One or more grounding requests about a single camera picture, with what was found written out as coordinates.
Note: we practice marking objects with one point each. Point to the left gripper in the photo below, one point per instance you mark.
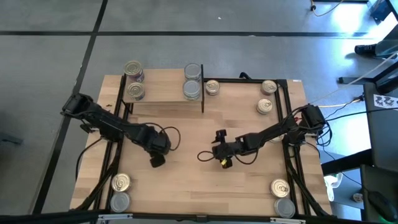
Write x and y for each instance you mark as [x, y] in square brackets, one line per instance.
[150, 143]

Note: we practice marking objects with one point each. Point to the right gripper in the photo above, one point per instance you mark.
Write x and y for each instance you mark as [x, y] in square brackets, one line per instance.
[237, 147]

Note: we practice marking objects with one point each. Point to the blue label tuna can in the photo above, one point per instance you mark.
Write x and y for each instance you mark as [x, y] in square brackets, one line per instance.
[280, 188]
[136, 90]

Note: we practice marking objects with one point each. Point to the green label silver-lid can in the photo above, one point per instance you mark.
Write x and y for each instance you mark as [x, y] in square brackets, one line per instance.
[191, 89]
[120, 202]
[284, 208]
[192, 70]

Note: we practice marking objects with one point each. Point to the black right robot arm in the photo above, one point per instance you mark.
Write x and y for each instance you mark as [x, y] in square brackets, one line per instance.
[273, 133]

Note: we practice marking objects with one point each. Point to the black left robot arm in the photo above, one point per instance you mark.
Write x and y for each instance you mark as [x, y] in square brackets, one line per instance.
[109, 124]

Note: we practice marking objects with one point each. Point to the wooden shelf board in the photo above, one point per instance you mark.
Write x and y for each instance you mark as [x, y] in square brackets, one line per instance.
[161, 87]

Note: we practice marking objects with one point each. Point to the gold-lid pull-tab can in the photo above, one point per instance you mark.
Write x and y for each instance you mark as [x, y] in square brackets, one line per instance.
[120, 182]

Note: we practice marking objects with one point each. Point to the white plastic bag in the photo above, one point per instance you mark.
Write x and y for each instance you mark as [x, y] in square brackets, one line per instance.
[332, 186]

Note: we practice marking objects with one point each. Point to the black desk crossbar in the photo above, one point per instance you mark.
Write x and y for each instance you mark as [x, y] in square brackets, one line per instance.
[345, 162]

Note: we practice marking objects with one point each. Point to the black rig bar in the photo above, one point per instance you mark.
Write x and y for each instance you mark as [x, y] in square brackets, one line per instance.
[46, 217]

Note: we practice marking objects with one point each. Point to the grey power plug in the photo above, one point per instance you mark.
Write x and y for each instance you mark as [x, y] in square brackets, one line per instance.
[357, 197]

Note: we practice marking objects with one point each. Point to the black desk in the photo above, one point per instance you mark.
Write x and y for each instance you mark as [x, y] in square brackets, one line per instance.
[373, 180]

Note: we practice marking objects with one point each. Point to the dark grey desk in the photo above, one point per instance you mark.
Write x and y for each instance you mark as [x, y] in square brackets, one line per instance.
[382, 133]

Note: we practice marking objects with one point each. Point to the black desk leg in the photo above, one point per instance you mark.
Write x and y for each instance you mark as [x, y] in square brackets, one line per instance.
[367, 77]

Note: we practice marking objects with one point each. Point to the white fiducial marker sheet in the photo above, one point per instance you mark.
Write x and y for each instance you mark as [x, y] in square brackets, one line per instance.
[385, 101]

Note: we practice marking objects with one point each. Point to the black computer mouse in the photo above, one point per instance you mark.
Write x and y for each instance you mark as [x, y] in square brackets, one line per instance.
[384, 205]

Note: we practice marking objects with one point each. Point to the person's black shoe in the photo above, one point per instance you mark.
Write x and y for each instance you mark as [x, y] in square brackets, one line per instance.
[365, 49]

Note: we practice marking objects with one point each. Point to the blue box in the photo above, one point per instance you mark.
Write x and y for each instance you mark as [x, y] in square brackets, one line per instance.
[381, 9]

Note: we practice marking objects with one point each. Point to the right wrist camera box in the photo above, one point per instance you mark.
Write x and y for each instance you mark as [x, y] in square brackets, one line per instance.
[220, 151]

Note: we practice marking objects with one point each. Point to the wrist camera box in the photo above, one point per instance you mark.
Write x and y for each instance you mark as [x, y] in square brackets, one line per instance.
[163, 141]
[220, 151]

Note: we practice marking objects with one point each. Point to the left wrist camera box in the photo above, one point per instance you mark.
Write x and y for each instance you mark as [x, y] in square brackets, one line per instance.
[163, 141]

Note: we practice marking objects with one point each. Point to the black table frame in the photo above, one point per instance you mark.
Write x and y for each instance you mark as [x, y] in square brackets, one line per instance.
[236, 80]

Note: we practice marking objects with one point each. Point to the silver metal bracket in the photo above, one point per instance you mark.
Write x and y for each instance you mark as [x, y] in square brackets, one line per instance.
[287, 220]
[113, 217]

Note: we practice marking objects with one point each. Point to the black base bracket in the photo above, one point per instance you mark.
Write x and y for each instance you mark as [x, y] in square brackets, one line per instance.
[88, 128]

